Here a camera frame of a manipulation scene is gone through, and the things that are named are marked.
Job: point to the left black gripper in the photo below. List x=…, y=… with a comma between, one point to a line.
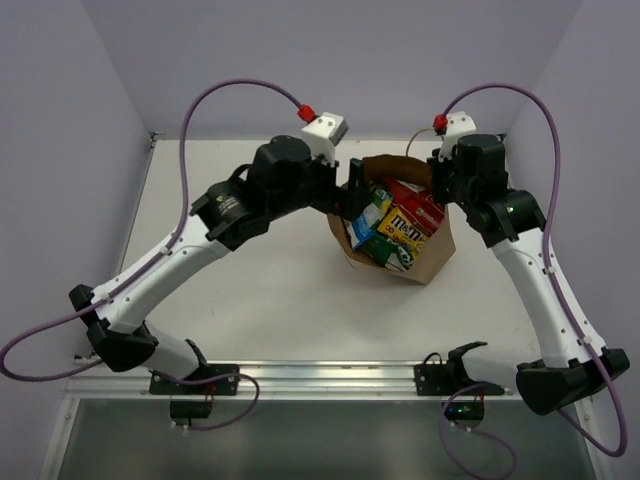
x=329, y=187

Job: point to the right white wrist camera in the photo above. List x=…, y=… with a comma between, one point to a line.
x=451, y=127

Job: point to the yellow m&m packet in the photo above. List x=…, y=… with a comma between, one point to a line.
x=397, y=226

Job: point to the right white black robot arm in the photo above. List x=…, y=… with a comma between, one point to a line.
x=469, y=170

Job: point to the aluminium rail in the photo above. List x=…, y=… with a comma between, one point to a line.
x=278, y=380

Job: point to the brown paper bag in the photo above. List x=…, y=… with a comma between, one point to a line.
x=438, y=248

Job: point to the red snack bag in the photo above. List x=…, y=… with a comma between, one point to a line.
x=417, y=203

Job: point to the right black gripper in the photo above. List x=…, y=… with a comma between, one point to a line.
x=437, y=168

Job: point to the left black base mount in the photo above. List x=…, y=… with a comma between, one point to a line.
x=192, y=398

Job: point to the dark green snack packet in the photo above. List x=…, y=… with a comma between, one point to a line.
x=389, y=254

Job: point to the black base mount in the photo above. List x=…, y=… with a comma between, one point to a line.
x=444, y=376
x=192, y=398

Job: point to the blue white snack packet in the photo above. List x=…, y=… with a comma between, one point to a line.
x=362, y=228

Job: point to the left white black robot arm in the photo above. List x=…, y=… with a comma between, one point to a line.
x=283, y=177

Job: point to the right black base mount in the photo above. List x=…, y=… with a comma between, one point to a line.
x=444, y=376

